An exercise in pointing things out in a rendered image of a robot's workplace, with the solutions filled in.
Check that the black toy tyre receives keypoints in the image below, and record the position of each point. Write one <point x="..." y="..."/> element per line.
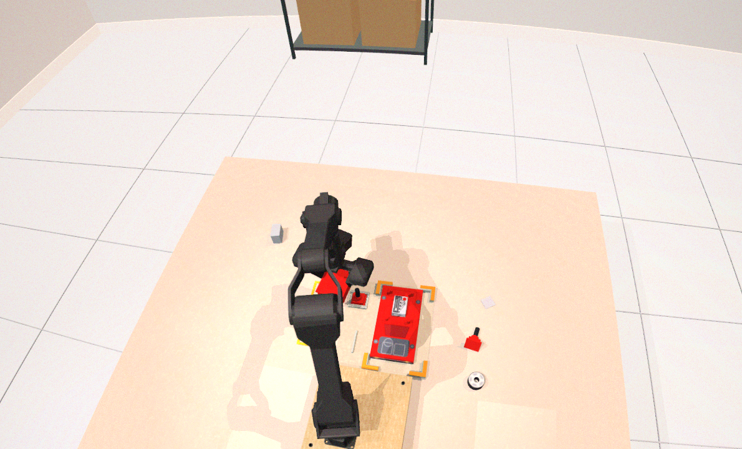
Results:
<point x="476" y="376"/>

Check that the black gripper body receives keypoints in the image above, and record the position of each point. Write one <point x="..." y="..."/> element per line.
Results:
<point x="359" y="270"/>

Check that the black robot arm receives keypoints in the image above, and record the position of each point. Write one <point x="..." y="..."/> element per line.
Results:
<point x="316" y="320"/>

